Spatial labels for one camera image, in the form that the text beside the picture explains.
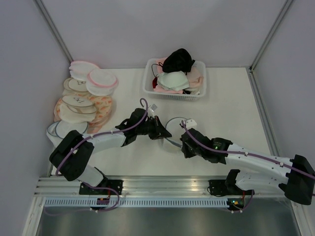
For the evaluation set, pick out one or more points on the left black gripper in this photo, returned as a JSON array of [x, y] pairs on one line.
[[160, 132]]

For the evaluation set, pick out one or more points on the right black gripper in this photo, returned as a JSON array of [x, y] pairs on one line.
[[187, 153]]

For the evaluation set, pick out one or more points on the white mesh blue-trim laundry bag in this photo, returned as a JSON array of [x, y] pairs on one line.
[[173, 144]]

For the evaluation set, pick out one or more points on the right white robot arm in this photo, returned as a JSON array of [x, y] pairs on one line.
[[295, 177]]

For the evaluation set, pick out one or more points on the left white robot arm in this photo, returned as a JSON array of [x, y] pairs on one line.
[[72, 155]]

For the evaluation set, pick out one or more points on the white bra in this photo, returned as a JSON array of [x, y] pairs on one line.
[[175, 81]]

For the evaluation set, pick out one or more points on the orange patterned laundry bag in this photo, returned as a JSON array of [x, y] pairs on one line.
[[104, 109]]

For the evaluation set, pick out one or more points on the black bra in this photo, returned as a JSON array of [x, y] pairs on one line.
[[179, 60]]

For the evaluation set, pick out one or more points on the pink-trim mesh laundry bag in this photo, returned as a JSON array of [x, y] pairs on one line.
[[101, 82]]

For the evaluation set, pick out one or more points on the beige bag with bra print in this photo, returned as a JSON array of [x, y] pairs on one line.
[[76, 109]]

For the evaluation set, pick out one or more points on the beige-trim mesh laundry bag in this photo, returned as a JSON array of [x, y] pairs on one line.
[[73, 86]]

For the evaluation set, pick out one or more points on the pink-trim bag at back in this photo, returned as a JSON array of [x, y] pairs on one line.
[[80, 69]]

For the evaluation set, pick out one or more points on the blue-trim mesh bag on pile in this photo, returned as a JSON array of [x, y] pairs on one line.
[[57, 131]]

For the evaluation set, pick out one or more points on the white plastic basket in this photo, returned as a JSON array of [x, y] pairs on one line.
[[150, 72]]

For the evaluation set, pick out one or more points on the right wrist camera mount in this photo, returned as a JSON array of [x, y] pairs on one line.
[[189, 124]]

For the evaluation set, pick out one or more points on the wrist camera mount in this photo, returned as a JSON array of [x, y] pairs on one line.
[[189, 124], [152, 110]]

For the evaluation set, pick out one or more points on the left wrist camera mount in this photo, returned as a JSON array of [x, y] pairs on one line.
[[152, 110]]

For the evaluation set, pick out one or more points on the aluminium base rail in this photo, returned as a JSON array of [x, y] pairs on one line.
[[133, 186]]

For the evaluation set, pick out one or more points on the white slotted cable duct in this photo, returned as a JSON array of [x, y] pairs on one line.
[[135, 202]]

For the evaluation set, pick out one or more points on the right aluminium table-edge rail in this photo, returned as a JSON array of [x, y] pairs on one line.
[[267, 127]]

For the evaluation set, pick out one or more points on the right aluminium frame post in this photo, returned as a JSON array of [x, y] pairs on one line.
[[271, 33]]

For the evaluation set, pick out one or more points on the aluminium frame post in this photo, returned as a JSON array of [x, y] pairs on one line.
[[53, 29], [271, 33]]

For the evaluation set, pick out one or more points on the left aluminium frame post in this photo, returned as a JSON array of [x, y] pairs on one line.
[[53, 29]]

